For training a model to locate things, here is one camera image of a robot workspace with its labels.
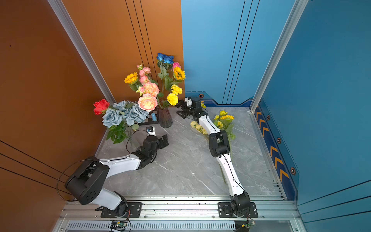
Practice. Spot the dark ribbed vase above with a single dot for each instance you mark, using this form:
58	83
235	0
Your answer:
164	117

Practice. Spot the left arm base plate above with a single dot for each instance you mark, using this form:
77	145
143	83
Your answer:
124	210

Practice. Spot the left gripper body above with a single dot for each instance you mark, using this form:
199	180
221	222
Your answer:
160	145

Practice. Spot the right circuit board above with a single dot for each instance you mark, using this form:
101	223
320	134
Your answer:
244	226

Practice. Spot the grey blue roses bunch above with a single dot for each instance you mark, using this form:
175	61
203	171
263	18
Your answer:
121	119

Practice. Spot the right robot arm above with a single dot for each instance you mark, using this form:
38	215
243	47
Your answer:
220	148

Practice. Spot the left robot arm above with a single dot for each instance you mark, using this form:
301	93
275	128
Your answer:
86	183

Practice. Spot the red rose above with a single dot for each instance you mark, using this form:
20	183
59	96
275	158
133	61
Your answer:
101	106

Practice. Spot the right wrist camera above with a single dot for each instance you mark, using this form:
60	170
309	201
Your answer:
188	102

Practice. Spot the clear glass vase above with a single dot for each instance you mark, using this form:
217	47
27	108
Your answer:
133	142

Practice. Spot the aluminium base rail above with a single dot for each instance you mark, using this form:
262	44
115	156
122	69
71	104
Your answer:
183	214

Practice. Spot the background bouquet in dark vase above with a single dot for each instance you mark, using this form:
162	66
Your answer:
153	93

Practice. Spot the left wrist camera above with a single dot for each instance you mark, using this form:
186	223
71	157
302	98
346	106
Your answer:
151	130

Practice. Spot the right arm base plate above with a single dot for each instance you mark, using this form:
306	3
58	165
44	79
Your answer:
231	210

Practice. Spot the circuit board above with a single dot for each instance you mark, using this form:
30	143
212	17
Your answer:
244	226
119	226

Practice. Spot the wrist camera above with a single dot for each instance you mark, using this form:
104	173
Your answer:
188	102
151	130

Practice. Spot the yellow rose spray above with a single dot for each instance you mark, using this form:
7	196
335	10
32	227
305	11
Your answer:
196	127

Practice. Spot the background yellow carnation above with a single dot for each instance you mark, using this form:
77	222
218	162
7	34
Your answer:
172	99

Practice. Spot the blue chess piece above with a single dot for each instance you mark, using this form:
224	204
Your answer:
154	116

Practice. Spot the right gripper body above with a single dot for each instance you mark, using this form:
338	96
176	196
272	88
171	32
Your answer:
189	110

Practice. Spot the left circuit board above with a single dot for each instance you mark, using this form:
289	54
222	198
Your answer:
119	226

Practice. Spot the checkered chessboard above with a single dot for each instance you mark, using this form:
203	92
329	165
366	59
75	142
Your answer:
150	120

